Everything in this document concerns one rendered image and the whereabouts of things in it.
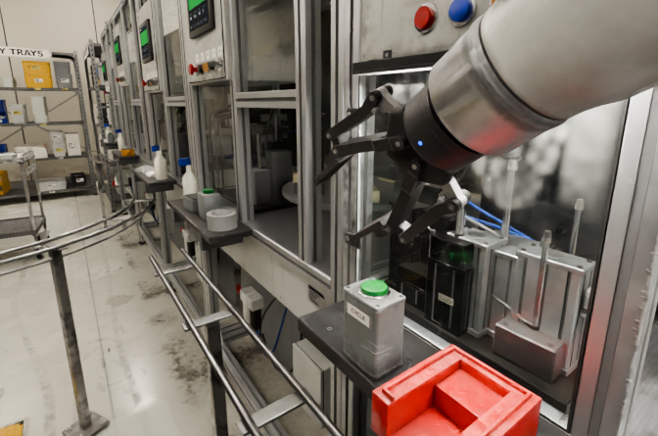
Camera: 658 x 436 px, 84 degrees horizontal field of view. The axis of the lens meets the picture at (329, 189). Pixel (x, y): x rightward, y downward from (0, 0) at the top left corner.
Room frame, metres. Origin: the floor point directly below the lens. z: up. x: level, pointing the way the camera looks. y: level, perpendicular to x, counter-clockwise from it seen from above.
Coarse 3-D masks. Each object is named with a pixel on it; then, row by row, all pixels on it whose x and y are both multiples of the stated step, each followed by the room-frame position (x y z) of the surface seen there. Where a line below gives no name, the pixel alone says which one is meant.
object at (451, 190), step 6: (450, 180) 0.33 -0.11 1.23; (444, 186) 0.33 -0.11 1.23; (450, 186) 0.32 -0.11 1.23; (456, 186) 0.33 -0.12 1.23; (444, 192) 0.33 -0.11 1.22; (450, 192) 0.33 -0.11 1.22; (456, 192) 0.32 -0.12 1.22; (444, 198) 0.33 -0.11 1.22; (450, 198) 0.33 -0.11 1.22; (456, 198) 0.32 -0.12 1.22; (462, 198) 0.32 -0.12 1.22; (462, 204) 0.32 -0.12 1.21
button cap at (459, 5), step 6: (456, 0) 0.52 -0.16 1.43; (462, 0) 0.51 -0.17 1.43; (468, 0) 0.50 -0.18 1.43; (450, 6) 0.52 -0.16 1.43; (456, 6) 0.51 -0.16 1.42; (462, 6) 0.51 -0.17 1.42; (468, 6) 0.50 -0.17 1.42; (450, 12) 0.52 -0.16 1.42; (456, 12) 0.51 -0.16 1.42; (462, 12) 0.51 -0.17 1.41; (468, 12) 0.50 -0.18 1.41; (450, 18) 0.52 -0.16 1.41; (456, 18) 0.51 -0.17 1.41; (462, 18) 0.51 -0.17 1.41
